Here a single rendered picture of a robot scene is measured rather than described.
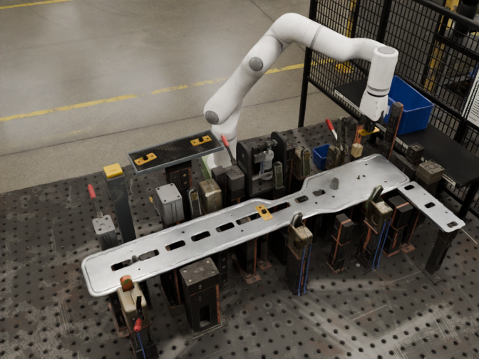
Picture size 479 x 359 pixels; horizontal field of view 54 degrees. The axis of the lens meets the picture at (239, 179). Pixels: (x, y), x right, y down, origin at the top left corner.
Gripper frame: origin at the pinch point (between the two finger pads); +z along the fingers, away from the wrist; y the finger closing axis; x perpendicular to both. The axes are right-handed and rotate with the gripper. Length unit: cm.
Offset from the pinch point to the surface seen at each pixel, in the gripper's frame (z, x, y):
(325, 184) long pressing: 27.6, -14.7, -3.0
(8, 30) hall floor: 127, -116, -492
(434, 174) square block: 22.1, 25.8, 16.8
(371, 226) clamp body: 34.6, -7.7, 20.4
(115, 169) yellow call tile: 12, -94, -34
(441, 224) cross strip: 27.5, 12.2, 36.3
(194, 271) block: 25, -83, 16
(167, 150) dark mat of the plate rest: 12, -72, -36
